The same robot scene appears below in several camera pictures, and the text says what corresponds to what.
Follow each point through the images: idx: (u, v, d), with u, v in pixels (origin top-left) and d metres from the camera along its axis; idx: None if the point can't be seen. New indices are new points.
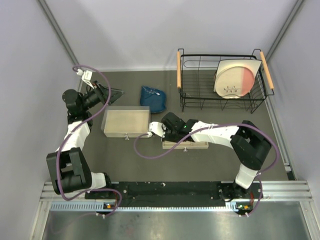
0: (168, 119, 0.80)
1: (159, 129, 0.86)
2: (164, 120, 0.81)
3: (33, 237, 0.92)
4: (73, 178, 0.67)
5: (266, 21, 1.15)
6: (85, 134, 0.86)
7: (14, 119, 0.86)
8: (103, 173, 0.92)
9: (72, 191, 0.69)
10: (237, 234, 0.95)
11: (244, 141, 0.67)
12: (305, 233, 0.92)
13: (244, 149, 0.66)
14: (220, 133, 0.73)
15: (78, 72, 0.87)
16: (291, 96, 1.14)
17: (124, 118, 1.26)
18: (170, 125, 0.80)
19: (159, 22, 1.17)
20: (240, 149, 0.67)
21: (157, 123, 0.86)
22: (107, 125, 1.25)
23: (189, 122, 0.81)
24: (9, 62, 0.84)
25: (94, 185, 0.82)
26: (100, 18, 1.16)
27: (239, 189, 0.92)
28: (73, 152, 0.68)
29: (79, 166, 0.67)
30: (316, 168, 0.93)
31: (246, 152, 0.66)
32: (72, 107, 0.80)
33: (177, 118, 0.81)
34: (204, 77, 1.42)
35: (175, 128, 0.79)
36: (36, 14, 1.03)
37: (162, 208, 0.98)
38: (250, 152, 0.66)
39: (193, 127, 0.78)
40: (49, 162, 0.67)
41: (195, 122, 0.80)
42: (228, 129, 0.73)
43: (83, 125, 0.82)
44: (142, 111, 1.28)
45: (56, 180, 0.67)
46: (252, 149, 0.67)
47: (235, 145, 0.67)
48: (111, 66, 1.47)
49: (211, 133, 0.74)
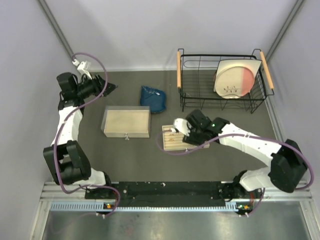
0: (194, 116, 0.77)
1: (183, 127, 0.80)
2: (189, 117, 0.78)
3: (32, 237, 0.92)
4: (72, 171, 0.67)
5: (266, 20, 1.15)
6: (78, 119, 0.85)
7: (14, 119, 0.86)
8: (103, 172, 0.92)
9: (72, 182, 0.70)
10: (237, 234, 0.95)
11: (285, 164, 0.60)
12: (305, 233, 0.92)
13: (285, 173, 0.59)
14: (258, 146, 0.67)
15: (75, 61, 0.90)
16: (291, 97, 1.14)
17: (124, 117, 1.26)
18: (195, 122, 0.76)
19: (159, 22, 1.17)
20: (280, 172, 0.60)
21: (182, 121, 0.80)
22: (107, 124, 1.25)
23: (217, 119, 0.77)
24: (9, 62, 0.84)
25: (94, 181, 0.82)
26: (100, 18, 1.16)
27: (238, 188, 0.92)
28: (70, 145, 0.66)
29: (77, 159, 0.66)
30: (315, 168, 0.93)
31: (284, 175, 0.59)
32: (65, 85, 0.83)
33: (203, 116, 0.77)
34: (204, 77, 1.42)
35: (201, 127, 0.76)
36: (36, 14, 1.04)
37: (162, 208, 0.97)
38: (289, 177, 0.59)
39: (224, 130, 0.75)
40: (47, 156, 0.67)
41: (226, 124, 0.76)
42: (268, 144, 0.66)
43: (76, 111, 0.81)
44: (142, 111, 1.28)
45: (56, 174, 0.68)
46: (291, 173, 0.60)
47: (275, 165, 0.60)
48: (111, 66, 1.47)
49: (247, 142, 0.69)
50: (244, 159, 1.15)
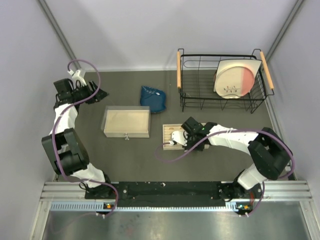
0: (187, 123, 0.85)
1: (181, 138, 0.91)
2: (183, 125, 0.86)
3: (32, 237, 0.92)
4: (71, 158, 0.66)
5: (266, 20, 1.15)
6: (74, 116, 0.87)
7: (14, 119, 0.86)
8: (102, 171, 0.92)
9: (71, 171, 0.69)
10: (237, 234, 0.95)
11: (262, 149, 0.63)
12: (305, 233, 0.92)
13: (262, 156, 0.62)
14: (238, 138, 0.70)
15: (69, 71, 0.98)
16: (291, 97, 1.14)
17: (123, 117, 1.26)
18: (189, 129, 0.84)
19: (160, 22, 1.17)
20: (257, 156, 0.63)
21: (178, 133, 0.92)
22: (107, 124, 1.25)
23: (208, 125, 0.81)
24: (9, 61, 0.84)
25: (94, 176, 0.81)
26: (100, 18, 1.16)
27: (238, 188, 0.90)
28: (68, 133, 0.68)
29: (75, 145, 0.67)
30: (316, 168, 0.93)
31: (262, 159, 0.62)
32: (61, 85, 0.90)
33: (197, 122, 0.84)
34: (204, 77, 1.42)
35: (193, 132, 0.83)
36: (37, 14, 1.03)
37: (162, 209, 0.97)
38: (267, 160, 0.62)
39: (211, 130, 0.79)
40: (45, 144, 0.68)
41: (214, 125, 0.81)
42: (247, 134, 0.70)
43: (71, 108, 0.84)
44: (142, 111, 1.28)
45: (55, 161, 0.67)
46: (270, 158, 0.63)
47: (252, 150, 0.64)
48: (111, 66, 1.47)
49: (230, 136, 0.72)
50: (244, 159, 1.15)
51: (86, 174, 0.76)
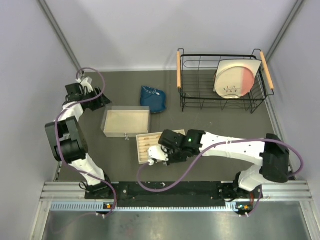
0: (166, 137, 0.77)
1: (160, 153, 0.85)
2: (162, 141, 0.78)
3: (32, 237, 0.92)
4: (71, 145, 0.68)
5: (266, 20, 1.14)
6: (78, 114, 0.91)
7: (14, 119, 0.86)
8: (103, 171, 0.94)
9: (71, 158, 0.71)
10: (237, 234, 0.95)
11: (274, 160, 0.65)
12: (305, 233, 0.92)
13: (278, 169, 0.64)
14: (243, 150, 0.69)
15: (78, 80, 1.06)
16: (291, 97, 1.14)
17: (122, 117, 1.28)
18: (169, 144, 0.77)
19: (160, 21, 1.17)
20: (273, 170, 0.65)
21: (156, 148, 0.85)
22: (107, 125, 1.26)
23: (191, 132, 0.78)
24: (9, 61, 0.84)
25: (92, 170, 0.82)
26: (100, 18, 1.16)
27: (241, 191, 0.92)
28: (69, 120, 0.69)
29: (75, 131, 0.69)
30: (316, 168, 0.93)
31: (278, 171, 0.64)
32: (71, 88, 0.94)
33: (176, 134, 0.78)
34: (204, 77, 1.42)
35: (176, 145, 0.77)
36: (37, 14, 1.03)
37: (162, 209, 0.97)
38: (282, 172, 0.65)
39: (203, 142, 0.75)
40: (47, 130, 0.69)
41: (202, 134, 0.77)
42: (251, 144, 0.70)
43: (77, 105, 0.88)
44: (140, 111, 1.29)
45: (55, 146, 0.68)
46: (282, 166, 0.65)
47: (267, 165, 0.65)
48: (111, 67, 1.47)
49: (231, 149, 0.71)
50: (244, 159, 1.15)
51: (85, 165, 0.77)
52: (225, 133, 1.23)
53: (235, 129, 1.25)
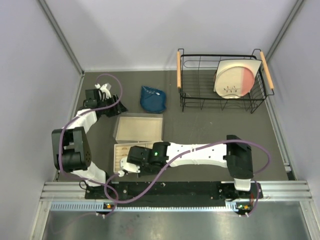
0: (133, 156, 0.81)
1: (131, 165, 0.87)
2: (129, 158, 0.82)
3: (32, 237, 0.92)
4: (72, 156, 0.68)
5: (266, 20, 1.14)
6: (92, 122, 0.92)
7: (14, 119, 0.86)
8: (105, 172, 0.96)
9: (71, 169, 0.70)
10: (237, 234, 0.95)
11: (237, 160, 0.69)
12: (305, 234, 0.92)
13: (242, 168, 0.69)
14: (208, 155, 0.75)
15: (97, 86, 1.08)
16: (290, 96, 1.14)
17: (135, 123, 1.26)
18: (137, 160, 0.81)
19: (159, 21, 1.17)
20: (238, 169, 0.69)
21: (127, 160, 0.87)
22: (119, 130, 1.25)
23: (157, 145, 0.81)
24: (9, 62, 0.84)
25: (94, 176, 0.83)
26: (100, 18, 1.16)
27: (243, 193, 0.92)
28: (76, 130, 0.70)
29: (80, 143, 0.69)
30: (315, 168, 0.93)
31: (242, 170, 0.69)
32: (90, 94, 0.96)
33: (142, 149, 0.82)
34: (204, 77, 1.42)
35: (144, 161, 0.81)
36: (37, 14, 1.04)
37: (162, 208, 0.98)
38: (245, 169, 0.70)
39: (169, 155, 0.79)
40: (54, 137, 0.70)
41: (167, 145, 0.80)
42: (214, 148, 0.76)
43: (91, 112, 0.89)
44: (154, 119, 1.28)
45: (57, 155, 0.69)
46: (245, 164, 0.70)
47: (232, 166, 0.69)
48: (111, 66, 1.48)
49: (197, 157, 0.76)
50: None
51: (85, 173, 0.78)
52: (224, 133, 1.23)
53: (235, 128, 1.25)
